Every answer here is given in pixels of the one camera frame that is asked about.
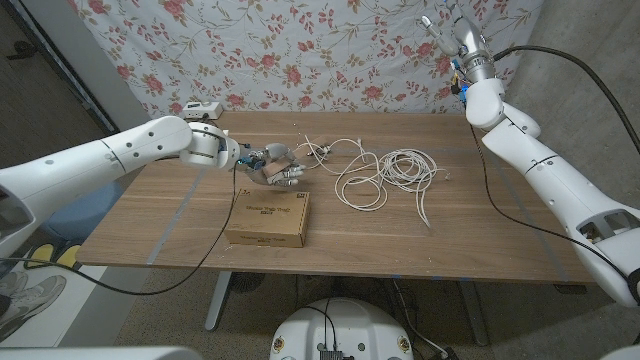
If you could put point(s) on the white power strip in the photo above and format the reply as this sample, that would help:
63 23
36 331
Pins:
202 110

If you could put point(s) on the dark door rail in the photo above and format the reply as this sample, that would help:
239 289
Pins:
65 70

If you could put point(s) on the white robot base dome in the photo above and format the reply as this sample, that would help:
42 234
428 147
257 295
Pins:
345 325

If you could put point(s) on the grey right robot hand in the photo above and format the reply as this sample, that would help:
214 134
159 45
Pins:
470 45

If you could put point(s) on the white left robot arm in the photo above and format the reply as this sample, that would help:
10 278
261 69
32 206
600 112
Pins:
100 160

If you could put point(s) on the floral backdrop cloth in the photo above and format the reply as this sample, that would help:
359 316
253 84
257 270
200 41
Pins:
300 50

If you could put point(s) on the white floor mat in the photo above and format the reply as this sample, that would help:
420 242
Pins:
75 300

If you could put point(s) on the blue stool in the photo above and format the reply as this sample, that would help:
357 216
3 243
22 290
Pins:
85 215

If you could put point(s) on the yellow black slipper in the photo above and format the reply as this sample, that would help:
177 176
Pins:
40 255
69 257

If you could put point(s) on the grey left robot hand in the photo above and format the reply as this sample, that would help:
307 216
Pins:
260 170

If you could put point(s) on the black round fan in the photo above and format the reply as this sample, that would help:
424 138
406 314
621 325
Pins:
247 281

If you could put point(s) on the white table leg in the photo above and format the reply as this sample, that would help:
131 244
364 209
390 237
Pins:
219 300

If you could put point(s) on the grey sneaker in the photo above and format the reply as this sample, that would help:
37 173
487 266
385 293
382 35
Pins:
12 281
35 300

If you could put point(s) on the brown cardboard box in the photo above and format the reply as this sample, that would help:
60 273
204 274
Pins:
265 215

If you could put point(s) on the white robot torso edge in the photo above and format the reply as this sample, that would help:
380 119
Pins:
100 354

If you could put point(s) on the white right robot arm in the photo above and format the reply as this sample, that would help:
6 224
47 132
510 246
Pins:
550 185

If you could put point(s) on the grey table leg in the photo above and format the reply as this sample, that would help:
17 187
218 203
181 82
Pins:
472 310

